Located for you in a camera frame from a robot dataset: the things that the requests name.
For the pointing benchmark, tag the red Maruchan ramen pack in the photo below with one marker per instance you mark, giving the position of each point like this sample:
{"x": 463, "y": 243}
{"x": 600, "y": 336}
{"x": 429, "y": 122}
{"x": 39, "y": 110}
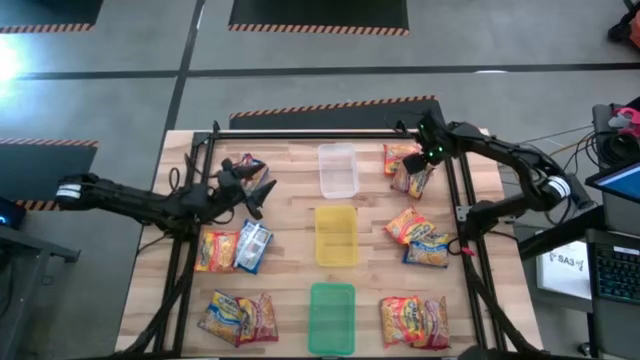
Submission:
{"x": 401, "y": 320}
{"x": 412, "y": 185}
{"x": 260, "y": 320}

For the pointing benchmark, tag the green plastic container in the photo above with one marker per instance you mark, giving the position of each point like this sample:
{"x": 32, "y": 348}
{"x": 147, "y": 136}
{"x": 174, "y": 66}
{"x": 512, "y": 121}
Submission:
{"x": 331, "y": 320}

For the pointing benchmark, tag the black backlit keyboard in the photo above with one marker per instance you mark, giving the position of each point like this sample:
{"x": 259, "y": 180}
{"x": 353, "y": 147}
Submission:
{"x": 617, "y": 275}

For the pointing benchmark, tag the black side desk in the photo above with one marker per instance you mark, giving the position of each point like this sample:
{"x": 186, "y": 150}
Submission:
{"x": 560, "y": 232}

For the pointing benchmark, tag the black device with blue light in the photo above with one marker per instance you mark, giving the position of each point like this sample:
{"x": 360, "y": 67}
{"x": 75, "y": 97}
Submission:
{"x": 12, "y": 212}

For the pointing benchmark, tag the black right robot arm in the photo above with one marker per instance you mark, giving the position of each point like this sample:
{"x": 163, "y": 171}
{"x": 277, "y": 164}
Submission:
{"x": 500, "y": 147}

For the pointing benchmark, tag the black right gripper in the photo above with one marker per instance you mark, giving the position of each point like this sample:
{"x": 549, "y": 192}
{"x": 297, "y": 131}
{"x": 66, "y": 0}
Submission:
{"x": 432, "y": 142}

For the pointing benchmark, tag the clear plastic container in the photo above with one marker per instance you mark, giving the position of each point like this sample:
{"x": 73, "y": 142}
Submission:
{"x": 338, "y": 170}

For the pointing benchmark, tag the silver aluminium bracket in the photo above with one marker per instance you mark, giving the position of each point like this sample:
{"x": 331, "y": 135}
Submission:
{"x": 464, "y": 213}

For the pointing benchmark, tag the black side table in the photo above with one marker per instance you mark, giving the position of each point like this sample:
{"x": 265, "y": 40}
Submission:
{"x": 30, "y": 250}

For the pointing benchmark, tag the orange shop vacuum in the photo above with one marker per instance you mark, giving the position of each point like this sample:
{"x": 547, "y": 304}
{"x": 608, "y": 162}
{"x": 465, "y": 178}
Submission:
{"x": 635, "y": 30}

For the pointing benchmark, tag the black hazard-striped floor mat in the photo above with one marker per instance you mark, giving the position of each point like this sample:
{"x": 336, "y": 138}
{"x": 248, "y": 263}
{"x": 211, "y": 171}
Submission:
{"x": 320, "y": 12}
{"x": 340, "y": 119}
{"x": 45, "y": 12}
{"x": 35, "y": 165}

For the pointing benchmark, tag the yellow plastic container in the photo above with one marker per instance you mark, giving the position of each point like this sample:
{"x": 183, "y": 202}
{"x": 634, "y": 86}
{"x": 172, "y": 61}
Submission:
{"x": 336, "y": 235}

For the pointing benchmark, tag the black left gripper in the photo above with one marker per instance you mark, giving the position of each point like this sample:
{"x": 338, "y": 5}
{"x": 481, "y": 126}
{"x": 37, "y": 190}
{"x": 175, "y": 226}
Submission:
{"x": 231, "y": 190}

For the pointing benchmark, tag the white SA3 paper sign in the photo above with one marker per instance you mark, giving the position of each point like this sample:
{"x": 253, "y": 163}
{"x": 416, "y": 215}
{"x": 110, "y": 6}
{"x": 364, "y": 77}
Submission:
{"x": 565, "y": 272}

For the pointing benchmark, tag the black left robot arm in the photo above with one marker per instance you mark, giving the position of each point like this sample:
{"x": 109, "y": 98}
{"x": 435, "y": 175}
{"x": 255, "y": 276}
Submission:
{"x": 125, "y": 200}

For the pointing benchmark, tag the laptop with blue screen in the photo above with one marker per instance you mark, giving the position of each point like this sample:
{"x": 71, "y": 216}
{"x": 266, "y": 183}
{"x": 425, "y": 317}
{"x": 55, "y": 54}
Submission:
{"x": 622, "y": 182}

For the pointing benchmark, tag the pink plastic object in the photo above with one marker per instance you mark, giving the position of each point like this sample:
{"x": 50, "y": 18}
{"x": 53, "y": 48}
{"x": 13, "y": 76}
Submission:
{"x": 627, "y": 120}

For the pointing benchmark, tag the blue Maruchan ramen pack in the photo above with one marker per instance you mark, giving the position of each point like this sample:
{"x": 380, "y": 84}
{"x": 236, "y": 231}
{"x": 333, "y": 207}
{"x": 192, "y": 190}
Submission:
{"x": 254, "y": 246}
{"x": 220, "y": 315}
{"x": 427, "y": 252}
{"x": 259, "y": 184}

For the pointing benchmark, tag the pink Maruchan ramen pack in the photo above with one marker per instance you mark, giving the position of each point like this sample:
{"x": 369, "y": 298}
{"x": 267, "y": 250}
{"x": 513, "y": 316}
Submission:
{"x": 437, "y": 322}

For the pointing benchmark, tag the black metal table frame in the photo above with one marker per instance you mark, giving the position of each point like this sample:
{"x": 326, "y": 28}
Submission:
{"x": 325, "y": 135}

